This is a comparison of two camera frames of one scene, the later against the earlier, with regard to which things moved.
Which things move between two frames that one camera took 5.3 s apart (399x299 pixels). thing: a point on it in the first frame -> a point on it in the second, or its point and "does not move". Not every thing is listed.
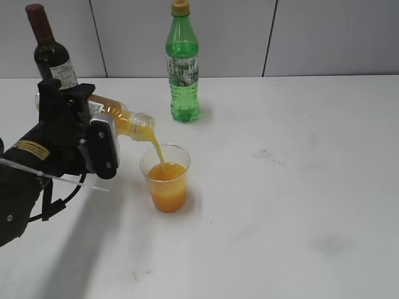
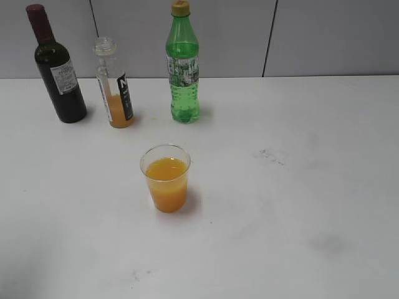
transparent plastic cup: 166,168 does not move
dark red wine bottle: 51,57 does not move
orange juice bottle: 130,125 -> 115,85
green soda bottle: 183,65 does not move
